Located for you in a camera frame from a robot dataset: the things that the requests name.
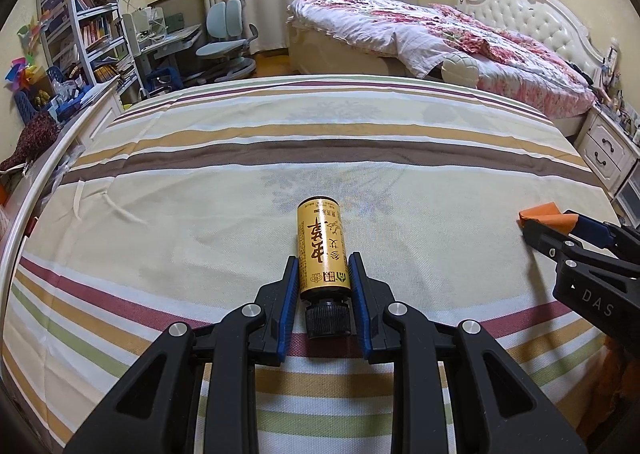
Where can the orange plastic bag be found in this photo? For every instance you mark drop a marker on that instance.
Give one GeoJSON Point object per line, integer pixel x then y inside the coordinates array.
{"type": "Point", "coordinates": [542, 213]}

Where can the colourful pinwheel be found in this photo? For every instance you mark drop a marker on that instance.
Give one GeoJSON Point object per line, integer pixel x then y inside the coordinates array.
{"type": "Point", "coordinates": [30, 31]}
{"type": "Point", "coordinates": [20, 71]}

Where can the cream round cushion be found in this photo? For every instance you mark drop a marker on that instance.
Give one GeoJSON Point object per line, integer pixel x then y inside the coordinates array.
{"type": "Point", "coordinates": [460, 67]}

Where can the white desk appliance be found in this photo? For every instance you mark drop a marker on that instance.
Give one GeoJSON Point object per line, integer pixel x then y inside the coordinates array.
{"type": "Point", "coordinates": [142, 23]}

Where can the rows of books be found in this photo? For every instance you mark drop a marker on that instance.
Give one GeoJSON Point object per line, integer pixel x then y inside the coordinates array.
{"type": "Point", "coordinates": [95, 28]}

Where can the white nightstand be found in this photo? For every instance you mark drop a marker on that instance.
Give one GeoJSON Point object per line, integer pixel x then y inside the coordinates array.
{"type": "Point", "coordinates": [605, 153]}

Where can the dark red knit cloth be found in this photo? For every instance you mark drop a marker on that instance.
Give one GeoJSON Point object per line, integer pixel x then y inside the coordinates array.
{"type": "Point", "coordinates": [35, 133]}

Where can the white curved headboard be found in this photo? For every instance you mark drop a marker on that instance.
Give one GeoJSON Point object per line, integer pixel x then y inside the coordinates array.
{"type": "Point", "coordinates": [50, 158]}

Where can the white bed with tufted headboard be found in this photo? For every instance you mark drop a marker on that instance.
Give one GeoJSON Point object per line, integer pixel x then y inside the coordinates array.
{"type": "Point", "coordinates": [530, 13]}

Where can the light blue desk chair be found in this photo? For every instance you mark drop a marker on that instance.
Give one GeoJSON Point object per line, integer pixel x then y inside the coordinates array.
{"type": "Point", "coordinates": [225, 16]}

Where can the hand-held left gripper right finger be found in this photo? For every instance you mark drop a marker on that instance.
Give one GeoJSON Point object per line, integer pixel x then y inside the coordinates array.
{"type": "Point", "coordinates": [360, 309]}

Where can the blue plastic basket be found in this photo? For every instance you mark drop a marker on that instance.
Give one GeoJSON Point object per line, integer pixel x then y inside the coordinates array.
{"type": "Point", "coordinates": [25, 106]}

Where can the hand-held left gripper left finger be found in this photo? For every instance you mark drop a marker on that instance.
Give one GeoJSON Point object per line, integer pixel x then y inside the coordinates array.
{"type": "Point", "coordinates": [290, 309]}

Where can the orange cloth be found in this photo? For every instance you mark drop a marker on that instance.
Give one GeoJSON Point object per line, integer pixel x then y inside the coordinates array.
{"type": "Point", "coordinates": [615, 374]}

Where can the grey study desk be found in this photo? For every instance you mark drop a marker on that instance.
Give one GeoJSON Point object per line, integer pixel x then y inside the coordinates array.
{"type": "Point", "coordinates": [170, 41]}

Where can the yellow bottle with black cap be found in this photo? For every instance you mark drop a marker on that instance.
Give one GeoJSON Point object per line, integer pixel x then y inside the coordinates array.
{"type": "Point", "coordinates": [320, 254]}

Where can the floral quilt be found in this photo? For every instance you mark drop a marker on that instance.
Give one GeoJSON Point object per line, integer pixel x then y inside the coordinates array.
{"type": "Point", "coordinates": [400, 28]}

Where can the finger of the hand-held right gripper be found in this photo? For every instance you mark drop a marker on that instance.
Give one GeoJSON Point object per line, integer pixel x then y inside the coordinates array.
{"type": "Point", "coordinates": [587, 228]}
{"type": "Point", "coordinates": [545, 239]}

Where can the clear plastic drawer unit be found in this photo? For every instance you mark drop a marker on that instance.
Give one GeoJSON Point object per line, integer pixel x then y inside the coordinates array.
{"type": "Point", "coordinates": [630, 204]}

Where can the pile of small household items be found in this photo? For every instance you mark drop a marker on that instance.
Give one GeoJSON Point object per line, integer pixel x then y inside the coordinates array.
{"type": "Point", "coordinates": [617, 98]}

